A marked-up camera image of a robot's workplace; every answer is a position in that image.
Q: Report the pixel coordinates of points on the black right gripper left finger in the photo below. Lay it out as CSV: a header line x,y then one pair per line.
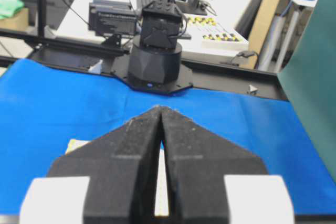
x,y
122,166

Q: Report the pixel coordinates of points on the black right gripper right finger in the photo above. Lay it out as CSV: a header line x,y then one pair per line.
x,y
197,161

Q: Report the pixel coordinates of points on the yellow checked towel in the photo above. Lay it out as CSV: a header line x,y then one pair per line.
x,y
75,144

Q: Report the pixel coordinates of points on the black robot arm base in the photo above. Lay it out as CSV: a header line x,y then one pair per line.
x,y
154,62

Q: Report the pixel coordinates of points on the blue table cloth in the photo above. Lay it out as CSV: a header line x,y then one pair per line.
x,y
42,109

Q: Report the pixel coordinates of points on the white tray with yellow parts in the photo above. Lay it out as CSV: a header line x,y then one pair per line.
x,y
209,31

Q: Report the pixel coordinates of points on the green backdrop board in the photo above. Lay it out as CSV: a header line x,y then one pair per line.
x,y
308,80

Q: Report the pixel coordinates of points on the black electronics box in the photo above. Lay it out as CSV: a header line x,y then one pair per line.
x,y
110,17

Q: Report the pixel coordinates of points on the green cloth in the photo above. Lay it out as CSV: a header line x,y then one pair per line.
x,y
10,7

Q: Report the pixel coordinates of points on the black aluminium frame rail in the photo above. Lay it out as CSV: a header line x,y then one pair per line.
x,y
76,56

